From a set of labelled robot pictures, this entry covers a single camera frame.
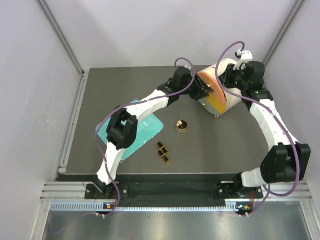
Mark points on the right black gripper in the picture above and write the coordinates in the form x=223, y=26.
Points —
x=230, y=72

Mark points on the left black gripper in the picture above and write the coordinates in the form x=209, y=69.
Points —
x=201, y=90

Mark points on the orange drawer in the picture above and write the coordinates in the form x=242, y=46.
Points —
x=209, y=78

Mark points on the yellow drawer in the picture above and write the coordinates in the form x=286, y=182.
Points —
x=220, y=107

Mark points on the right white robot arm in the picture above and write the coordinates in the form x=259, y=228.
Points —
x=287, y=158

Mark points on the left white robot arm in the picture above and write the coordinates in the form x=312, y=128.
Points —
x=122, y=128

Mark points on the gold round compact jar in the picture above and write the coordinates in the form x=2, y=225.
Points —
x=181, y=126

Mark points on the teal packaged sheet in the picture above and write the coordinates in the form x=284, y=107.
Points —
x=147, y=128

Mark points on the black gold lipstick middle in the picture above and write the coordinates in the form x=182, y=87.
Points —
x=161, y=153

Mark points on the black gold lipstick lower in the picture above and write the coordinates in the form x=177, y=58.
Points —
x=165, y=159

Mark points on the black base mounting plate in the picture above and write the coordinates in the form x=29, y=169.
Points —
x=211, y=188

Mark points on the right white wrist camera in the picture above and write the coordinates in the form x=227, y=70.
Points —
x=244, y=57

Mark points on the grey slotted cable duct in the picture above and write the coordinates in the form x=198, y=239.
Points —
x=103, y=207

